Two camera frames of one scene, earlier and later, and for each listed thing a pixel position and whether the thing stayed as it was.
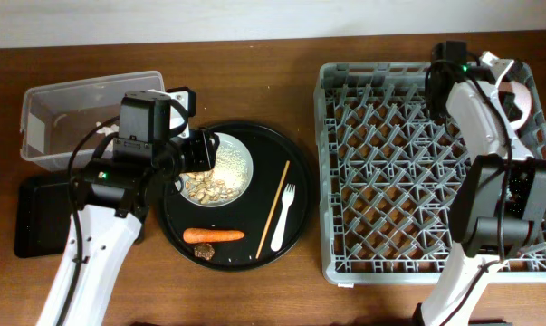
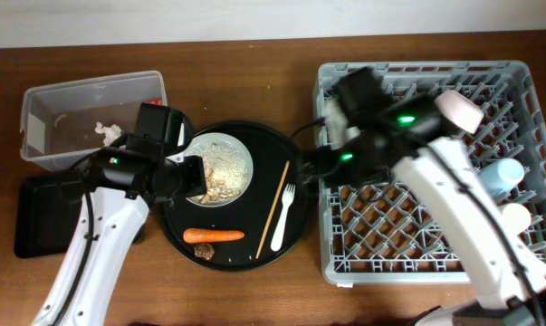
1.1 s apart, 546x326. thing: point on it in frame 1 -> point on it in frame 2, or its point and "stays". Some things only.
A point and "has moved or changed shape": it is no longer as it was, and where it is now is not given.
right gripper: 499,102 -> 351,169
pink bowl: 522,100 has moved or changed shape
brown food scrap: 205,251 stays
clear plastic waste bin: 55,119 stays
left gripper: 204,150 -> 197,183
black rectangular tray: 42,215 stays
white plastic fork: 288,195 stays
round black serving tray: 263,225 stays
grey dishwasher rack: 387,173 stays
